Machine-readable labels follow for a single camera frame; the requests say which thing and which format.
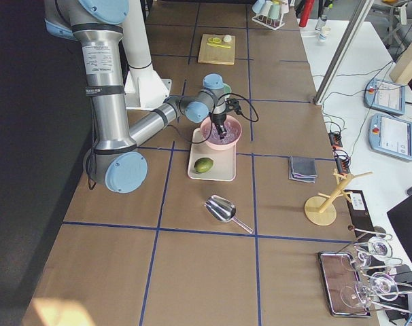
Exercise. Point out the steel ice scoop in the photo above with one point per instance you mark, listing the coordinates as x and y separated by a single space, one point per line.
225 211

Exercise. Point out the cream plastic tray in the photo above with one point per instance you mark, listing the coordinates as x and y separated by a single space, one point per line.
223 156

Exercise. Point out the pink bowl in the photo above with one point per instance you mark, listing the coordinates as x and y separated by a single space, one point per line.
207 122

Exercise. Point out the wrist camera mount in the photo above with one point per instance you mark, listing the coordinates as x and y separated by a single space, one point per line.
232 104

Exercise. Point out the bamboo cutting board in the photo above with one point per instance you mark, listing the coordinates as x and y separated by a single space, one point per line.
216 56

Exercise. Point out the plastic water bottle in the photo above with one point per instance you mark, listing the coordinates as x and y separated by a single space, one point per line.
321 22

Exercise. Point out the near teach pendant tablet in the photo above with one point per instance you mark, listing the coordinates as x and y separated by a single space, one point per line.
391 136

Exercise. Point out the wine glass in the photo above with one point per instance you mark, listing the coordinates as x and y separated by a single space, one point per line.
380 288
375 248

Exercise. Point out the teach pendant tablet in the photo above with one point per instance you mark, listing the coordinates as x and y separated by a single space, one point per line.
385 96
391 136

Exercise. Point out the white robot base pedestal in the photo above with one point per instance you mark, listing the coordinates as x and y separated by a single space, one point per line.
144 89

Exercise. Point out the yellow plastic knife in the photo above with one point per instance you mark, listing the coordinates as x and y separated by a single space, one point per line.
216 45

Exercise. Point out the aluminium frame post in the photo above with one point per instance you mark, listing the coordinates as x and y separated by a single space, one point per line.
356 21

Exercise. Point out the blue cup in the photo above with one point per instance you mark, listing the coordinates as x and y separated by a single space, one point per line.
274 10

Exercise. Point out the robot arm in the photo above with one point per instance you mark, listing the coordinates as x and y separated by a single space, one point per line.
117 131

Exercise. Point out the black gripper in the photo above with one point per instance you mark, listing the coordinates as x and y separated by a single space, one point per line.
219 120

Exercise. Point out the white cup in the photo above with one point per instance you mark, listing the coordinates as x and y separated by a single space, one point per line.
265 9

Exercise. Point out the mint green bowl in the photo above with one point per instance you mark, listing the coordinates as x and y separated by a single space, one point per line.
226 88

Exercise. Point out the black glass tray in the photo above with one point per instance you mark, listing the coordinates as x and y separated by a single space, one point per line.
337 274

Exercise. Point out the clear ice cubes pile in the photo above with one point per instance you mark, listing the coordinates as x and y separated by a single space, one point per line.
233 133

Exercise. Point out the wooden mug tree stand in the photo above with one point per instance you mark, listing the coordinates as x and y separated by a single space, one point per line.
320 210

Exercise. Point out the black power strip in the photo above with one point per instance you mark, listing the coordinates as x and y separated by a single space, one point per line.
341 157

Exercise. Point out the white wire cup rack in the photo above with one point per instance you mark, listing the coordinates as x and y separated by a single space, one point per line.
270 23

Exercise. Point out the green lime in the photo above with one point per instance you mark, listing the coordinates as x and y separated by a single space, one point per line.
203 165

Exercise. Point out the paper cup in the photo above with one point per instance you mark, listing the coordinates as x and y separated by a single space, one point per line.
324 33

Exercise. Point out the grey folded cloth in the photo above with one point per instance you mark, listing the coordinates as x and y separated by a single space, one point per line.
302 169

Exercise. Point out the far teach pendant tablet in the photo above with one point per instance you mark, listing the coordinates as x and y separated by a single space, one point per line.
385 96

